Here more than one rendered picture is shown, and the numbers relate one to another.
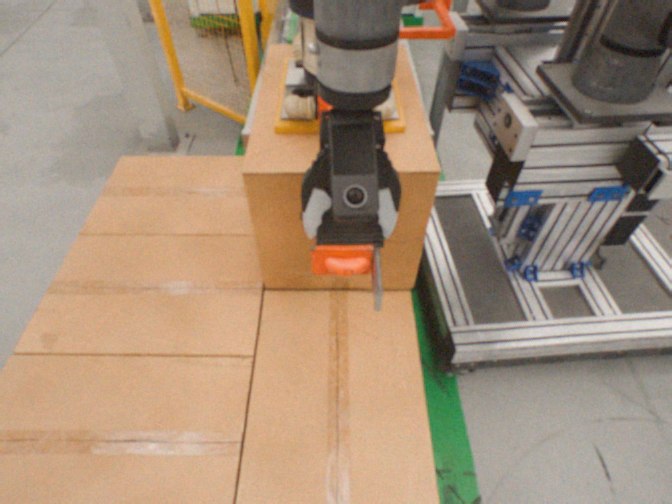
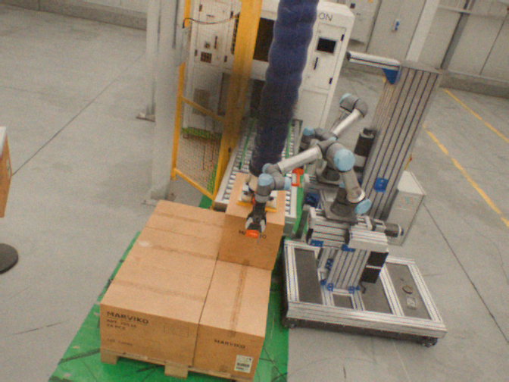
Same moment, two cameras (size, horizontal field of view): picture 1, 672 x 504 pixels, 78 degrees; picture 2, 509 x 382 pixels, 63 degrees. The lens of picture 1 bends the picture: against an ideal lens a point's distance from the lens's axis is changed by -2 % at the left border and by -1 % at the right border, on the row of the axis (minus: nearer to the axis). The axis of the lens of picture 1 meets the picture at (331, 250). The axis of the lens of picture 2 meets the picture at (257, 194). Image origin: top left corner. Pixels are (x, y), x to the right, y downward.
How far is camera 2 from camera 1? 1.92 m
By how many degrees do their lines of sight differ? 18
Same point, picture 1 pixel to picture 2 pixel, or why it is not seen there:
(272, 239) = (227, 238)
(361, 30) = (262, 193)
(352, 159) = (257, 212)
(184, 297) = (187, 255)
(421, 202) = (277, 234)
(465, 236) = (306, 267)
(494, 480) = (295, 368)
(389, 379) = (257, 293)
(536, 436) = (318, 358)
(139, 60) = (166, 155)
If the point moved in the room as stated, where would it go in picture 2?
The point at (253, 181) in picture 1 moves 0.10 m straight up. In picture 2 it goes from (228, 217) to (229, 205)
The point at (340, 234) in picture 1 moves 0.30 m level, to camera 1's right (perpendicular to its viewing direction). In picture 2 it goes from (252, 228) to (303, 238)
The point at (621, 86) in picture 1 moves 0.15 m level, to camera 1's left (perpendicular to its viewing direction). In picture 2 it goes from (338, 211) to (316, 207)
